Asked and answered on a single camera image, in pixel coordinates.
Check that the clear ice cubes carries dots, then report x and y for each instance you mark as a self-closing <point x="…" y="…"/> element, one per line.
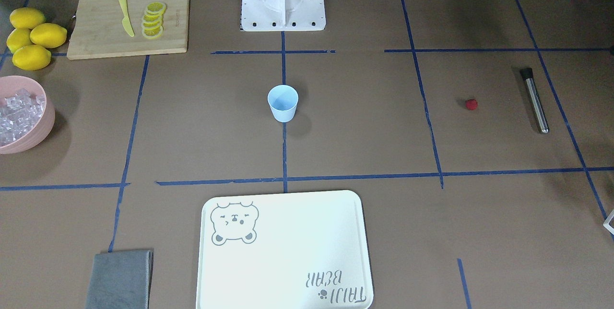
<point x="19" y="113"/>

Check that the white bear serving tray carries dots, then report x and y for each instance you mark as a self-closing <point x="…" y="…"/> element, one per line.
<point x="304" y="250"/>

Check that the light blue plastic cup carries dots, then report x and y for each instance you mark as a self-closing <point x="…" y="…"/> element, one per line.
<point x="283" y="100"/>

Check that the steel muddler black tip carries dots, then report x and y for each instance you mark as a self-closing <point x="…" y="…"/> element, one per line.
<point x="534" y="98"/>

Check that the grey folded cloth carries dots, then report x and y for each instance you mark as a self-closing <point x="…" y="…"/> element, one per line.
<point x="120" y="280"/>

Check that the pink bowl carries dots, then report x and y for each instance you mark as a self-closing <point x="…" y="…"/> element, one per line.
<point x="11" y="84"/>

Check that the white wire cup rack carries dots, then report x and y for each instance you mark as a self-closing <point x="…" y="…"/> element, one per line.
<point x="608" y="223"/>

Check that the red strawberry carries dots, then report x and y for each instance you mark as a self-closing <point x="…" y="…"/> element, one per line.
<point x="471" y="104"/>

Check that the bamboo cutting board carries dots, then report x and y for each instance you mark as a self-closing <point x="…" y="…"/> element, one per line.
<point x="113" y="28"/>

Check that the yellow lemon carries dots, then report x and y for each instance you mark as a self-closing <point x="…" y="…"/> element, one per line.
<point x="48" y="35"/>
<point x="26" y="17"/>
<point x="31" y="58"/>
<point x="18" y="38"/>

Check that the lemon slices row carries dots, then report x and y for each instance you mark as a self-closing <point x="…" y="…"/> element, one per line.
<point x="152" y="20"/>

